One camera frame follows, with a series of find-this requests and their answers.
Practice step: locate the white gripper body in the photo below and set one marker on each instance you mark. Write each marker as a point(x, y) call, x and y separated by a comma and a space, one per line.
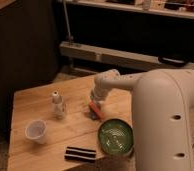
point(98, 97)

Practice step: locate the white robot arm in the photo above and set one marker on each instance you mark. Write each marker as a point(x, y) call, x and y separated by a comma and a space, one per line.
point(161, 103)

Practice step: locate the green ceramic bowl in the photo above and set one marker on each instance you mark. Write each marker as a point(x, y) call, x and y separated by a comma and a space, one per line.
point(115, 137)

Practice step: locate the long grey case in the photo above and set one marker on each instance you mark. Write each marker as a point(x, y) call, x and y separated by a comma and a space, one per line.
point(111, 56)

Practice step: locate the metal pole stand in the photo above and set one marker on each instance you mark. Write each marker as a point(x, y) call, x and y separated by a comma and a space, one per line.
point(70, 40)

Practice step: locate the black white striped block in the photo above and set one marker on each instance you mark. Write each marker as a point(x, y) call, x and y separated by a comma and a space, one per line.
point(80, 154)

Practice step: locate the dark wooden cabinet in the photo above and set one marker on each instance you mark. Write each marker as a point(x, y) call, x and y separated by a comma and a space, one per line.
point(28, 50)

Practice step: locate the cluttered upper shelf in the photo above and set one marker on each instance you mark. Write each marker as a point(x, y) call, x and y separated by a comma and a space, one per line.
point(130, 8)

